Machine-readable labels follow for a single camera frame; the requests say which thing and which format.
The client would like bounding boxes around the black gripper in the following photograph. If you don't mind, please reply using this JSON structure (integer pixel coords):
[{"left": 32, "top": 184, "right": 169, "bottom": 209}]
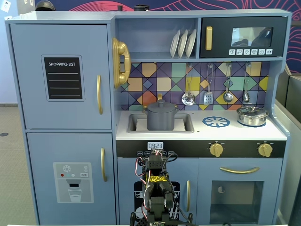
[{"left": 147, "top": 154, "right": 166, "bottom": 176}]

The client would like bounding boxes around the gray pot lid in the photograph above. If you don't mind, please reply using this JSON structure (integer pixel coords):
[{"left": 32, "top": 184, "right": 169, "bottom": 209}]
[{"left": 147, "top": 99, "right": 176, "bottom": 113}]

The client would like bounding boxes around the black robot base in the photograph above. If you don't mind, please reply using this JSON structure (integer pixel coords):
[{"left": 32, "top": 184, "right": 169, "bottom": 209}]
[{"left": 130, "top": 211, "right": 194, "bottom": 226}]

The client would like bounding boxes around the glass pot lid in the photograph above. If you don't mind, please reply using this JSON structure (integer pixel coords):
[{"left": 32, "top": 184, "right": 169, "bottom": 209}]
[{"left": 237, "top": 105, "right": 269, "bottom": 116}]

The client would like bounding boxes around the digital clock display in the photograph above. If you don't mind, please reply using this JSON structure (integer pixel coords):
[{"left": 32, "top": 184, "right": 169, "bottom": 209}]
[{"left": 147, "top": 142, "right": 164, "bottom": 151}]

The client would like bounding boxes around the blue dishwasher door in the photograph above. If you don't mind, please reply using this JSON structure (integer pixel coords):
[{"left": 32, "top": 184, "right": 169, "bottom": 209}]
[{"left": 117, "top": 157, "right": 198, "bottom": 226}]

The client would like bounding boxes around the gray plastic pot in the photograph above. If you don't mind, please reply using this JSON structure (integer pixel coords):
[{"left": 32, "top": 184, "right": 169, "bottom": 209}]
[{"left": 142, "top": 105, "right": 179, "bottom": 131}]

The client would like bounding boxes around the gray toy sink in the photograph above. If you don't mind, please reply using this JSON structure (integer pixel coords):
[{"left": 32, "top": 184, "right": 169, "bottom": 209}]
[{"left": 127, "top": 113, "right": 195, "bottom": 134}]

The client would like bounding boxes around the blue oven door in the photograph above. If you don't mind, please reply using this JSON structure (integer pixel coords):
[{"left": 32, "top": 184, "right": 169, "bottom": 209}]
[{"left": 198, "top": 158, "right": 283, "bottom": 225}]

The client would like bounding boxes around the gold stove knob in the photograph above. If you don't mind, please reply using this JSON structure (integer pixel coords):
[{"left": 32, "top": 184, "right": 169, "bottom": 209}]
[
  {"left": 257, "top": 142, "right": 273, "bottom": 158},
  {"left": 209, "top": 142, "right": 224, "bottom": 158}
]

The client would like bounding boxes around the metal skimmer spoon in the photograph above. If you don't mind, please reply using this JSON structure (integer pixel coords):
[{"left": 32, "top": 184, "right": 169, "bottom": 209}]
[{"left": 181, "top": 63, "right": 196, "bottom": 106}]

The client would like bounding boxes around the metal slotted spatula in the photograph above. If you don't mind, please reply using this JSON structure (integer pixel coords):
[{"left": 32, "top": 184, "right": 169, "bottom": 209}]
[{"left": 203, "top": 63, "right": 214, "bottom": 105}]

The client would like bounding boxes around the colorful tile backsplash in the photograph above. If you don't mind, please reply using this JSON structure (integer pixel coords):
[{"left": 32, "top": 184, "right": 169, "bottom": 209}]
[{"left": 120, "top": 61, "right": 270, "bottom": 111}]

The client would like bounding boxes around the metal ladle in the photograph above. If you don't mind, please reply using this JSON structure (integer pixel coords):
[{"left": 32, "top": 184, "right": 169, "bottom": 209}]
[{"left": 222, "top": 62, "right": 234, "bottom": 103}]

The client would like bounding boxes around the steel cooking pot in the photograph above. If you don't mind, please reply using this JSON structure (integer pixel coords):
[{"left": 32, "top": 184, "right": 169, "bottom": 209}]
[{"left": 236, "top": 106, "right": 269, "bottom": 127}]

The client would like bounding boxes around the small metal spoon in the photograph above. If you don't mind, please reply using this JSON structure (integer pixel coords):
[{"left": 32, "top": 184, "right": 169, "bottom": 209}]
[{"left": 242, "top": 62, "right": 252, "bottom": 103}]

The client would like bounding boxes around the blue freezer door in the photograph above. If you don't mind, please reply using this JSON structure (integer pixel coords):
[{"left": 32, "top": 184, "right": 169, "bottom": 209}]
[{"left": 26, "top": 132, "right": 117, "bottom": 226}]

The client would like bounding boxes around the white toy plate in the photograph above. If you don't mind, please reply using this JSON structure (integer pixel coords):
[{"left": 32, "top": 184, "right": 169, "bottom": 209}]
[
  {"left": 185, "top": 28, "right": 197, "bottom": 58},
  {"left": 169, "top": 29, "right": 181, "bottom": 58},
  {"left": 177, "top": 29, "right": 189, "bottom": 58}
]

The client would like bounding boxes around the gold toy telephone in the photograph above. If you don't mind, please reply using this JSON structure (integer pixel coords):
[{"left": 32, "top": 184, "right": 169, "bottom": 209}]
[{"left": 111, "top": 37, "right": 131, "bottom": 89}]

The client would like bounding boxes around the black shopping list board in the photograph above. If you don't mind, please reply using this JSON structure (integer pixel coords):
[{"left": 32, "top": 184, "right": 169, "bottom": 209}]
[{"left": 41, "top": 55, "right": 86, "bottom": 102}]

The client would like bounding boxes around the black microwave door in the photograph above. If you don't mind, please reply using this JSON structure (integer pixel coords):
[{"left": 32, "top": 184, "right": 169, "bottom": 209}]
[{"left": 199, "top": 16, "right": 288, "bottom": 58}]

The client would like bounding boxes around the tall blue fridge door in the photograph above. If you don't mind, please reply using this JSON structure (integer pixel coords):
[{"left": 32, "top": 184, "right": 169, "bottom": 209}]
[{"left": 9, "top": 23, "right": 112, "bottom": 130}]

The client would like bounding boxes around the blue wooden toy kitchen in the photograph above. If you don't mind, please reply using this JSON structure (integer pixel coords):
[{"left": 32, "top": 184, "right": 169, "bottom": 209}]
[{"left": 4, "top": 8, "right": 292, "bottom": 226}]

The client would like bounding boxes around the black helmet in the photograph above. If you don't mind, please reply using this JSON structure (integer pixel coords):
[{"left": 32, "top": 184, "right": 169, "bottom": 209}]
[{"left": 35, "top": 0, "right": 56, "bottom": 12}]

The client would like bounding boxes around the white paper face drawing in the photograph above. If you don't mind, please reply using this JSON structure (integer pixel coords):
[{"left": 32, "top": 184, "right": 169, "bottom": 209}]
[{"left": 0, "top": 0, "right": 12, "bottom": 13}]

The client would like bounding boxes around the black cable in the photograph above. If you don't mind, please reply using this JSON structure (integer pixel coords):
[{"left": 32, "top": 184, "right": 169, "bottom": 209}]
[{"left": 162, "top": 153, "right": 196, "bottom": 226}]

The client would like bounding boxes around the gold dishwasher handle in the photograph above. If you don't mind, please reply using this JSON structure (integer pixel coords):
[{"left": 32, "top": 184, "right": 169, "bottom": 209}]
[{"left": 186, "top": 180, "right": 191, "bottom": 212}]

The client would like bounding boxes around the short gold freezer handle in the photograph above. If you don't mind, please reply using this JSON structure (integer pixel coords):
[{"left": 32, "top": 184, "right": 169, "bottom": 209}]
[{"left": 101, "top": 147, "right": 108, "bottom": 182}]

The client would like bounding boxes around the curved gold oven handle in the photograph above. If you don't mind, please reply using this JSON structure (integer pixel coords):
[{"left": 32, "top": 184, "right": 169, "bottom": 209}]
[{"left": 219, "top": 166, "right": 260, "bottom": 174}]

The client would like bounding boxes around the long gold fridge handle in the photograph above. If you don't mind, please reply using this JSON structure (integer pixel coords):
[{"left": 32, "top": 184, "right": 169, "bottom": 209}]
[{"left": 96, "top": 74, "right": 103, "bottom": 115}]

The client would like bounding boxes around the gold microwave handle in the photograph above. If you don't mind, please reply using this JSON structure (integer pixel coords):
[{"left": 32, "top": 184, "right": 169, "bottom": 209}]
[{"left": 205, "top": 26, "right": 213, "bottom": 51}]

